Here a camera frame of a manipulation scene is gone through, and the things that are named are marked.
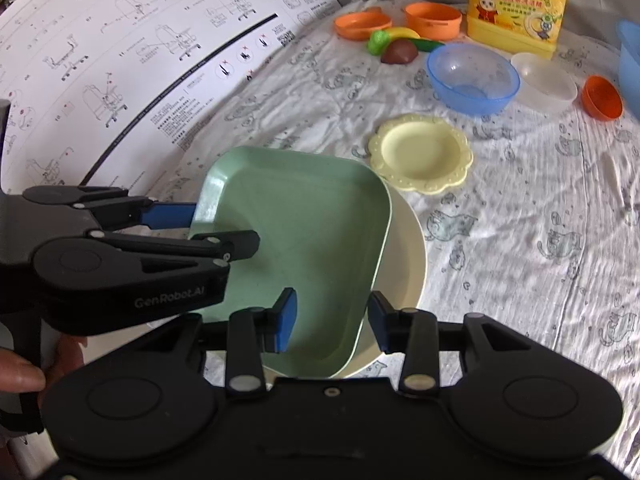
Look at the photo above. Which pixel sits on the green toy vegetable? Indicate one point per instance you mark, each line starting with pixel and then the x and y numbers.
pixel 379 42

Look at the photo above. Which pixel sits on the brown toy fruit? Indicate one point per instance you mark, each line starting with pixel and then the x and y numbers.
pixel 399 52

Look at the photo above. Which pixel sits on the blue transparent bowl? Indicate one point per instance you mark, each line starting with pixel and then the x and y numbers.
pixel 472 80

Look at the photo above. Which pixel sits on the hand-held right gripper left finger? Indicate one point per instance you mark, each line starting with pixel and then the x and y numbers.
pixel 284 322

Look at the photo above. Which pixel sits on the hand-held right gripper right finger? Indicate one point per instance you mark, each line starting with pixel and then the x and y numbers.
pixel 378 324

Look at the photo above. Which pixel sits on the orange toy pot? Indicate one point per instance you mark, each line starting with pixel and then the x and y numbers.
pixel 432 22

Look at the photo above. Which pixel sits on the yellow scalloped plate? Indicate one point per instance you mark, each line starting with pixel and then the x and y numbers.
pixel 420 152

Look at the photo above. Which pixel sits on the small orange bowl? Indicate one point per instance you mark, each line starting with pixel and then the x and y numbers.
pixel 602 97

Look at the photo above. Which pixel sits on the white instruction sheet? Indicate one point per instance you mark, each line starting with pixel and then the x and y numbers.
pixel 150 60

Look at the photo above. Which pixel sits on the green toy cucumber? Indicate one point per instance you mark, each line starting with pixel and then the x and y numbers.
pixel 429 45

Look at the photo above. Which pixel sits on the cat printed blanket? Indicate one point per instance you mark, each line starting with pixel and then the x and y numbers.
pixel 500 240

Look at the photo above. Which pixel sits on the clear plastic bowl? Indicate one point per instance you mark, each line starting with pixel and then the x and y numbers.
pixel 547 82

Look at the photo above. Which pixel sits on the yellow toy banana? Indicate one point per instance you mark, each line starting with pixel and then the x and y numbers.
pixel 405 33

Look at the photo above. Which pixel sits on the blue plastic basin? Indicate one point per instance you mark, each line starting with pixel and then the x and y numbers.
pixel 631 60

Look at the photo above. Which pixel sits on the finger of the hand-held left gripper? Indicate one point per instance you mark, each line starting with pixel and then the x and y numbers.
pixel 170 214
pixel 240 245

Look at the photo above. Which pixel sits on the green square plate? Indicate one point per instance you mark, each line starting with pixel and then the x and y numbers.
pixel 310 240

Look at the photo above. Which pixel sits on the person's left hand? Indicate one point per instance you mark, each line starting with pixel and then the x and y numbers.
pixel 22 375

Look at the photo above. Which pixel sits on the yellow detergent bottle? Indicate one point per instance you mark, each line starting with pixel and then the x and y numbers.
pixel 517 5

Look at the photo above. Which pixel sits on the cream round plate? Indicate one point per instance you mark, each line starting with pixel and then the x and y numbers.
pixel 407 260

